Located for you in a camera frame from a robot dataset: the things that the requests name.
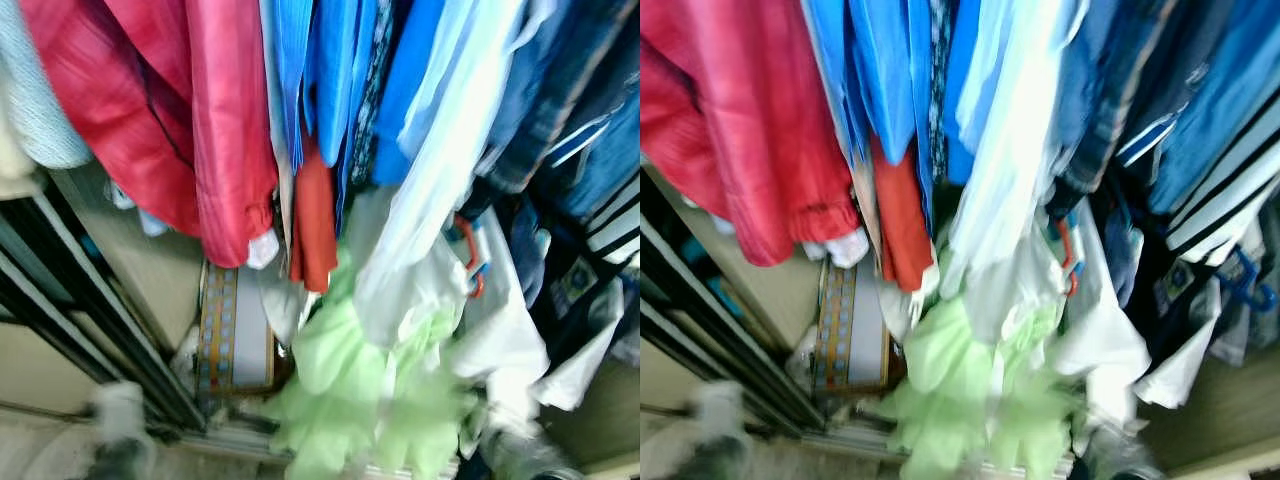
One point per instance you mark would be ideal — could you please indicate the orange red garment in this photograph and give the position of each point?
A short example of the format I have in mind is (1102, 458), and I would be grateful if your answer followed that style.
(903, 220)
(313, 220)

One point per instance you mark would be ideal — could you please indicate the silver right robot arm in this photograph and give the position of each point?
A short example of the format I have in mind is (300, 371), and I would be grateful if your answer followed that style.
(525, 458)
(1120, 455)

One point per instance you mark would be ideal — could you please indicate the patterned storage box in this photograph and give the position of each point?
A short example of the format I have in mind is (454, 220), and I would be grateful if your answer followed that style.
(235, 330)
(850, 330)

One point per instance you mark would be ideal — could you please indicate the red clothes hanger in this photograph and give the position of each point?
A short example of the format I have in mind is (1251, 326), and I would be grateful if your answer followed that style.
(1068, 255)
(470, 245)

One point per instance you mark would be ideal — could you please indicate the pale blue knit garment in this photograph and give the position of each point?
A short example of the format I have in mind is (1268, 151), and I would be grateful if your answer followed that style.
(30, 90)

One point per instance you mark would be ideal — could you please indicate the black sliding door track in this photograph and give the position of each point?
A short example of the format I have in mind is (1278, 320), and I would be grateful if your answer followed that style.
(80, 320)
(700, 320)

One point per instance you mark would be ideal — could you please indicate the blue denim garment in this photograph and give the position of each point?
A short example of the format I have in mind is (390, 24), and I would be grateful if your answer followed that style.
(1210, 110)
(612, 150)

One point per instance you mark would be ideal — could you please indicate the dark denim jacket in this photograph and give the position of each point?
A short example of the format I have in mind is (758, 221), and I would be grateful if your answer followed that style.
(1120, 80)
(560, 60)

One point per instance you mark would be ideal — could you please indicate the pale blue shirt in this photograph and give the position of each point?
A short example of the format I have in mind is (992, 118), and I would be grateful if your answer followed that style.
(440, 170)
(1010, 150)

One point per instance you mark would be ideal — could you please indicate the red jacket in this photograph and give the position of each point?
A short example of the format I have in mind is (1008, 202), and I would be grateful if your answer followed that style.
(740, 110)
(150, 110)

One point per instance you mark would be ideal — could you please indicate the bright blue garment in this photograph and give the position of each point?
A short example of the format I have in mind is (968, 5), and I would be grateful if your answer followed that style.
(890, 80)
(340, 80)

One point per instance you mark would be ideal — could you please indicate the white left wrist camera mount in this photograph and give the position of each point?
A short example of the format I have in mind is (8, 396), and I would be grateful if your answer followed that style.
(120, 405)
(718, 405)

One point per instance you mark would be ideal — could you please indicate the blue clothes hanger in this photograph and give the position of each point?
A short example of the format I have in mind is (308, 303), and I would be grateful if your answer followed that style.
(1240, 280)

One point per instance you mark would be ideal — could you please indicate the light green garment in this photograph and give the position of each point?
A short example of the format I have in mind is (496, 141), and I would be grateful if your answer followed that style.
(350, 380)
(950, 390)

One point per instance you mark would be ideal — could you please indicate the black white striped garment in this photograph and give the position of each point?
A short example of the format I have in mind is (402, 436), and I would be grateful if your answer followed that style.
(615, 225)
(1225, 200)

